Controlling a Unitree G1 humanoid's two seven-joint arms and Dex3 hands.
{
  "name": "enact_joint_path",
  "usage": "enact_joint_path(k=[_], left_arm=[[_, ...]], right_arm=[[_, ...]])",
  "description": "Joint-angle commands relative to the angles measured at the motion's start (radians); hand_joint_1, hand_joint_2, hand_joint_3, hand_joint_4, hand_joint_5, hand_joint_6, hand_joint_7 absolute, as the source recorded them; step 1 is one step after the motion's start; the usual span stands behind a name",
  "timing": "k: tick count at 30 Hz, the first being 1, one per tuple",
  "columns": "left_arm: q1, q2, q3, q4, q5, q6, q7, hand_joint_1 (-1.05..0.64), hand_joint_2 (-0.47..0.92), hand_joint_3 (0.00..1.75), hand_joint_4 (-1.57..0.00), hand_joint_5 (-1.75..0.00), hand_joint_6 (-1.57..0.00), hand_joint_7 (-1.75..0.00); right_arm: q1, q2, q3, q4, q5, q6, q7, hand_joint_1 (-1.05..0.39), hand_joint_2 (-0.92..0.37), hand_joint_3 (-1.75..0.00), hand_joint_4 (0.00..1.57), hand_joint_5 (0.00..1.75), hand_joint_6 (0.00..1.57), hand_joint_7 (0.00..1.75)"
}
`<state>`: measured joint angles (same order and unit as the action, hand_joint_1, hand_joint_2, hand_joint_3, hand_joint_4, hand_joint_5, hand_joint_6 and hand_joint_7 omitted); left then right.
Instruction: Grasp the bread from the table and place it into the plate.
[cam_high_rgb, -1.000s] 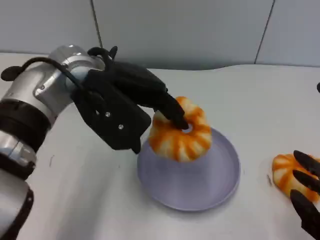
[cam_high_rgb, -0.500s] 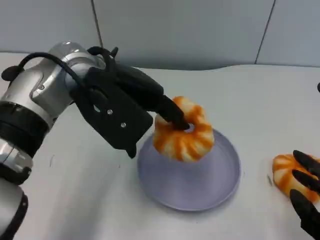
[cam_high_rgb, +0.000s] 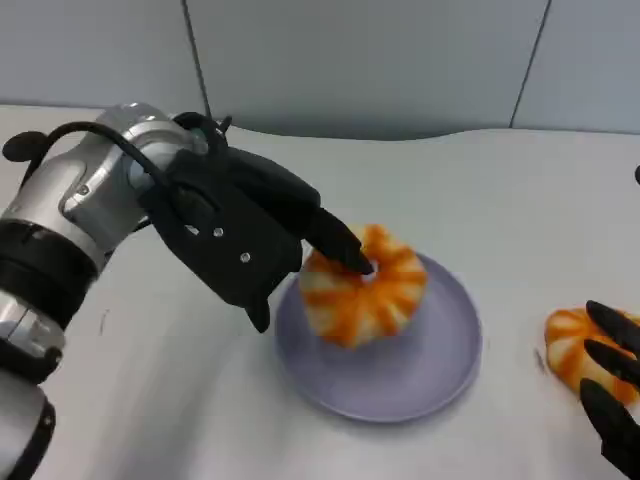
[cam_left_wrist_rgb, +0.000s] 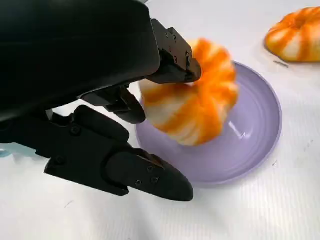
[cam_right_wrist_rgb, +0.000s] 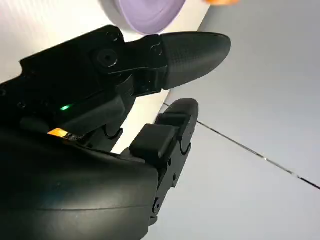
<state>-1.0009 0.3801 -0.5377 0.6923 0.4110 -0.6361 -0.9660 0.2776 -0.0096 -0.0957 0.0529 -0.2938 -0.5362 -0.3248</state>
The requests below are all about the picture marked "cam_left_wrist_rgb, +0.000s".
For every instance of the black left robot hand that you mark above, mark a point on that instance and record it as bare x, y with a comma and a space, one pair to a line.
75, 50

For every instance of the orange and white bread roll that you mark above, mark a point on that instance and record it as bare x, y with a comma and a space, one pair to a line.
200, 107
292, 40

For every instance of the lilac plate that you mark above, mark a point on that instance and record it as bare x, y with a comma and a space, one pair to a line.
237, 155

